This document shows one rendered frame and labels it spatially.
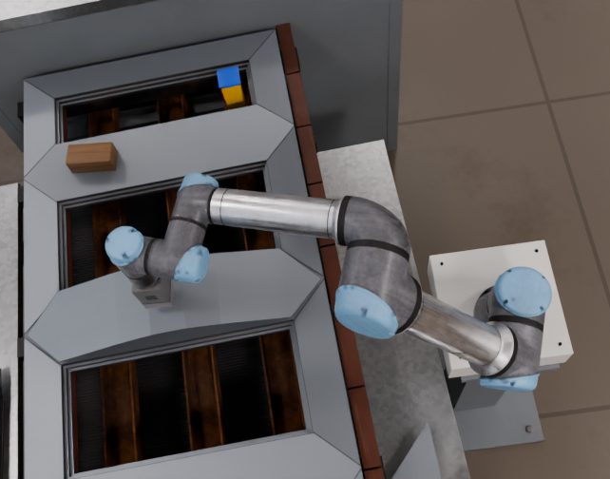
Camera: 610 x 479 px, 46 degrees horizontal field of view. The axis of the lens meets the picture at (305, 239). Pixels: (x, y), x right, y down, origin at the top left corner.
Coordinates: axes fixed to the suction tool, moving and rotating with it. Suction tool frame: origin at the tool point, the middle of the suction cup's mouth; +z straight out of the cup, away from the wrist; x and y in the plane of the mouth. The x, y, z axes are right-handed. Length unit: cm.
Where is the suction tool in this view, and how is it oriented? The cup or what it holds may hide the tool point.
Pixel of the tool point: (165, 296)
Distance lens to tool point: 171.0
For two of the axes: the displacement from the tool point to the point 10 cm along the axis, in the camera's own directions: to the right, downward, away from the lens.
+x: 9.9, -0.8, -0.7
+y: 0.5, 9.1, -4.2
